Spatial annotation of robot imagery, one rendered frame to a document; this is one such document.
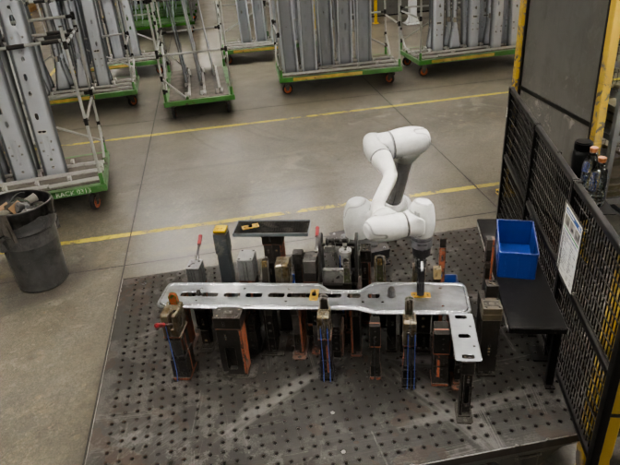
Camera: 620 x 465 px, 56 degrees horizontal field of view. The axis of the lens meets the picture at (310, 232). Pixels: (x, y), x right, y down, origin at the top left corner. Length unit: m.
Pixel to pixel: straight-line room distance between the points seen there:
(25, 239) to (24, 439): 1.62
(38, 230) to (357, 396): 3.01
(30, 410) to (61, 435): 0.34
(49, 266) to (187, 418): 2.67
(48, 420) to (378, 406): 2.11
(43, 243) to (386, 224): 3.18
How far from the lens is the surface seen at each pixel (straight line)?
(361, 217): 3.21
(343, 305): 2.53
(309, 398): 2.55
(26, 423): 3.93
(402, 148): 2.78
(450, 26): 10.53
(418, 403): 2.53
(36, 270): 4.96
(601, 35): 4.44
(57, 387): 4.07
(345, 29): 9.86
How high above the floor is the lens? 2.50
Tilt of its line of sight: 29 degrees down
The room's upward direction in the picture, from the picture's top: 4 degrees counter-clockwise
